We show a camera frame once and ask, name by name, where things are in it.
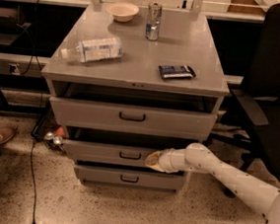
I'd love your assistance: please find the grey drawer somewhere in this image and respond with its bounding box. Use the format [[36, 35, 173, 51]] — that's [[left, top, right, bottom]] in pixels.
[[74, 165, 186, 191], [50, 97, 217, 141], [63, 139, 157, 168]]

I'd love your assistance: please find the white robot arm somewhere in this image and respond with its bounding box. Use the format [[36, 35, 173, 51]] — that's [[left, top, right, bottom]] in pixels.
[[145, 142, 280, 224]]

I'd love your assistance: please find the grey bottom drawer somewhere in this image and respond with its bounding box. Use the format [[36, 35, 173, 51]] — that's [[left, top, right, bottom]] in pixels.
[[74, 165, 186, 191]]

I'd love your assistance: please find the grey drawer cabinet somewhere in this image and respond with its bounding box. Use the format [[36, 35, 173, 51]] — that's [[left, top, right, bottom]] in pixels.
[[31, 0, 238, 199]]

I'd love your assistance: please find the grey top drawer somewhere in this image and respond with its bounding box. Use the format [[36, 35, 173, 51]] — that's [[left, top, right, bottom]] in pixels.
[[50, 97, 217, 141]]

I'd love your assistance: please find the dark blue snack packet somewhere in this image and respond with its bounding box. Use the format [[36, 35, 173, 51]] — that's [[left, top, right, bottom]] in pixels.
[[158, 65, 196, 80]]

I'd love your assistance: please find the silver can on floor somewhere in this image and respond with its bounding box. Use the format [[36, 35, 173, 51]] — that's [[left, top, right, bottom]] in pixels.
[[53, 135, 64, 146], [43, 132, 54, 141]]

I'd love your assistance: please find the clear plastic water bottle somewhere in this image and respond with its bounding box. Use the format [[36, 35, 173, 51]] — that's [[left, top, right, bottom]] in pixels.
[[60, 37, 123, 63]]

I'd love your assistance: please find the black office chair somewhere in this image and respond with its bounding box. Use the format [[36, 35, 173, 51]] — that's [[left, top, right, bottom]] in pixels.
[[209, 3, 280, 184]]

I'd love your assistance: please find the silver drink can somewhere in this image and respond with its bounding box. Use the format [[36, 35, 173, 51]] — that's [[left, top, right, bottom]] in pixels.
[[145, 2, 162, 41]]

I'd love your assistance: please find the beige bowl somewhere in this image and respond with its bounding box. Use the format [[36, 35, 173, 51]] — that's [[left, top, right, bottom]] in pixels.
[[106, 2, 139, 23]]

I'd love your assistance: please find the person's brown shoe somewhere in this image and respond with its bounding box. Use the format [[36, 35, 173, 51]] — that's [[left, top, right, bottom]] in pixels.
[[0, 126, 16, 145]]

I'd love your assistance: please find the black power cable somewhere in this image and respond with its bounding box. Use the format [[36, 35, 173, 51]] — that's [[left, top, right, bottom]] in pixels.
[[0, 0, 60, 224]]

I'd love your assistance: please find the wall power outlet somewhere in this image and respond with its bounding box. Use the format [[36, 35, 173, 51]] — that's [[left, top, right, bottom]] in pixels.
[[9, 64, 20, 75]]

